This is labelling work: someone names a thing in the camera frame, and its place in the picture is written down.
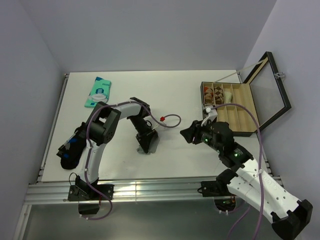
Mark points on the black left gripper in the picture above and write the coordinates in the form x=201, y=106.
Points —
x=144, y=139

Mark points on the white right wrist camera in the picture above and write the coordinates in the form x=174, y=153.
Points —
x=209, y=114

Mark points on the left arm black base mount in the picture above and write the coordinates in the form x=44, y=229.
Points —
x=89, y=203

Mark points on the cream yellow sock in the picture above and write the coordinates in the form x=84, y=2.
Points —
x=228, y=97

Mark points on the black compartment box with lid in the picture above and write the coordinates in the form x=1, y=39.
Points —
x=257, y=102

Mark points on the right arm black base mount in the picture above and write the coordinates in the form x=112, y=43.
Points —
x=223, y=200

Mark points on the brown checkered rolled sock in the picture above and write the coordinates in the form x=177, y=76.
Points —
x=219, y=95

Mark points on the teal patterned sock pair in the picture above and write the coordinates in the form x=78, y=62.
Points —
x=100, y=92

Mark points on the orange brown rolled sock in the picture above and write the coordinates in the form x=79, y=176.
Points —
x=208, y=95

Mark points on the grey sock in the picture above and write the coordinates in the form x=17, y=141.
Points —
x=152, y=149

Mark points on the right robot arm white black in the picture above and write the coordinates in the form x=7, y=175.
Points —
x=244, y=178

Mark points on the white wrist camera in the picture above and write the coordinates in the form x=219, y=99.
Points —
x=162, y=122
x=209, y=114

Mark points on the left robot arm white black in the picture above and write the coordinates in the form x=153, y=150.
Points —
x=100, y=129

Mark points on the aluminium frame rail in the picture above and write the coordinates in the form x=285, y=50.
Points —
x=142, y=190

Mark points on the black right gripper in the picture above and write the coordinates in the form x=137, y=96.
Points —
x=194, y=129

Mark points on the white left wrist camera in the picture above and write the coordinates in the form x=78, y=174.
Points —
x=162, y=122

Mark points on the black blue sock pair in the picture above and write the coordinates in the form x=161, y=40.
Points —
x=70, y=152

